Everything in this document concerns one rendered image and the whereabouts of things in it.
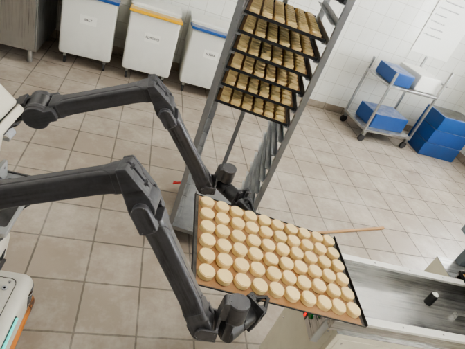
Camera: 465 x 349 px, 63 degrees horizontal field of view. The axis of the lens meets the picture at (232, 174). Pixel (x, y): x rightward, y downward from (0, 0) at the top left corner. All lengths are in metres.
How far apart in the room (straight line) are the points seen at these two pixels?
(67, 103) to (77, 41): 3.22
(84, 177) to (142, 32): 3.58
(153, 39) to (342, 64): 2.60
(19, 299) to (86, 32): 3.08
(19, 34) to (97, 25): 0.72
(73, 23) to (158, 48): 0.86
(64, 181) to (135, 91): 0.45
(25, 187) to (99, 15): 3.56
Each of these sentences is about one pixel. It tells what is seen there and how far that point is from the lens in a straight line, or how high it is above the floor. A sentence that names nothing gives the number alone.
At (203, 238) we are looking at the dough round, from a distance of 1.21.
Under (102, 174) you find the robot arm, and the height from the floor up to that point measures 1.34.
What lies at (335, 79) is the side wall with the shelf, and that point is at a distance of 5.65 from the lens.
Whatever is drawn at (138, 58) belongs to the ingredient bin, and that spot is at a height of 0.27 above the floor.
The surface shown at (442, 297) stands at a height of 0.84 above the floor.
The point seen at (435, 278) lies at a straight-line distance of 1.86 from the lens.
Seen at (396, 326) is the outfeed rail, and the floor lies 0.90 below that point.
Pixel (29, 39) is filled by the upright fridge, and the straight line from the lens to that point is 4.31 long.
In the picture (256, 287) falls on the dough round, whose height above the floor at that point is 0.99.
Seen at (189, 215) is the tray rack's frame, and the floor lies 0.15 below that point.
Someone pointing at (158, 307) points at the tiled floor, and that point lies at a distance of 2.27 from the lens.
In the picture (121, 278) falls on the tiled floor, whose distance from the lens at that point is 2.35.
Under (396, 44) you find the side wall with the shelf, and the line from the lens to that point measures 5.82.
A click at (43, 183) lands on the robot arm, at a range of 0.88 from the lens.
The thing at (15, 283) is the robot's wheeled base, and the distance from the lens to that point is 1.97.
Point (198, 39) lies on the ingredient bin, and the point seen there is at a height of 0.65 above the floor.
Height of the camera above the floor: 1.84
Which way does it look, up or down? 33 degrees down
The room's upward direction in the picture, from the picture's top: 22 degrees clockwise
